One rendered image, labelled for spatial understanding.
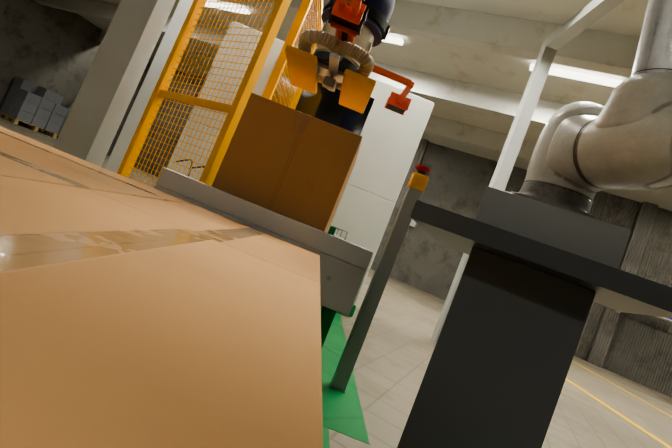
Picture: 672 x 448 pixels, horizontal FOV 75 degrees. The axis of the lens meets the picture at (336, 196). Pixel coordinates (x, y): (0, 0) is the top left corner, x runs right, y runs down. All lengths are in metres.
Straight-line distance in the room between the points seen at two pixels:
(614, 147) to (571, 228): 0.18
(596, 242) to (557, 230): 0.07
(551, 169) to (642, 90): 0.24
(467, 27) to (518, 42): 0.68
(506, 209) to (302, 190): 0.68
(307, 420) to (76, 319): 0.12
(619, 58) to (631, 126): 5.25
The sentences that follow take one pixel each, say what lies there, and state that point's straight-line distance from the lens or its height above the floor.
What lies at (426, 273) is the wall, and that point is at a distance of 12.33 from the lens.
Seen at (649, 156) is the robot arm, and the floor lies 0.95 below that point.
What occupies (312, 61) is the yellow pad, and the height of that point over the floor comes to 1.07.
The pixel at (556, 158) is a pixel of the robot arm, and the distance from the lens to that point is 1.10.
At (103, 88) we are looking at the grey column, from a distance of 2.36.
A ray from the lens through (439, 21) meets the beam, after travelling 6.53.
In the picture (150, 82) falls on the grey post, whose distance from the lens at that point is 4.68.
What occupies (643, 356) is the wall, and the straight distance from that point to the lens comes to 12.58.
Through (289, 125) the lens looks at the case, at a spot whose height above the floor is 0.89.
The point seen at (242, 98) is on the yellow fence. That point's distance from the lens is 2.24.
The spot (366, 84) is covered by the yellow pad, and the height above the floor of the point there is 1.07.
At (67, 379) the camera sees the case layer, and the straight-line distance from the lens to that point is 0.19.
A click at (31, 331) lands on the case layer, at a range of 0.23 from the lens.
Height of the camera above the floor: 0.63
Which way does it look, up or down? 4 degrees up
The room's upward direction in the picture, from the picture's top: 22 degrees clockwise
